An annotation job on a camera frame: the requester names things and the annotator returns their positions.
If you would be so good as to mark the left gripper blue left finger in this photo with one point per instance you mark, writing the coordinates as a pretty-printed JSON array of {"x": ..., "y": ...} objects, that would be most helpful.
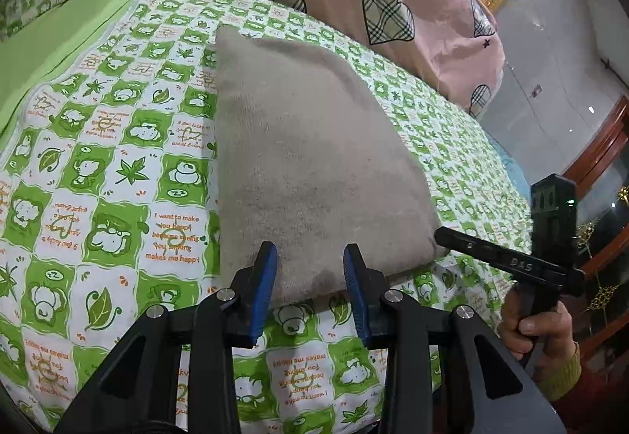
[{"x": 253, "y": 287}]

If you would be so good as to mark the beige knitted sweater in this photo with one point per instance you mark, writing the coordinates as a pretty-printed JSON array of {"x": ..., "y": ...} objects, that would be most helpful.
[{"x": 308, "y": 160}]

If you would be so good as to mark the person's right hand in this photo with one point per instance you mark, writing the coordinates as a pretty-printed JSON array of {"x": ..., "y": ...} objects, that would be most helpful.
[{"x": 555, "y": 327}]

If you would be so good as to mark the green white patterned bedsheet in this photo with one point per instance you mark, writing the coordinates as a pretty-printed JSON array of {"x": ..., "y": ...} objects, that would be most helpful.
[{"x": 109, "y": 183}]

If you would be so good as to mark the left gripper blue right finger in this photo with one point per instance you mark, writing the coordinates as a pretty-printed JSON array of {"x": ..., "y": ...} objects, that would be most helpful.
[{"x": 365, "y": 287}]

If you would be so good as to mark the red wooden cabinet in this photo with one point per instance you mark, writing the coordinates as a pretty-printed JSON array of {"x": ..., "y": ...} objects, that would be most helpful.
[{"x": 600, "y": 312}]

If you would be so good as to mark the yellow knit sleeve forearm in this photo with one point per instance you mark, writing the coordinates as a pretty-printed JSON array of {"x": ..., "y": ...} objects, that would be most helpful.
[{"x": 555, "y": 380}]

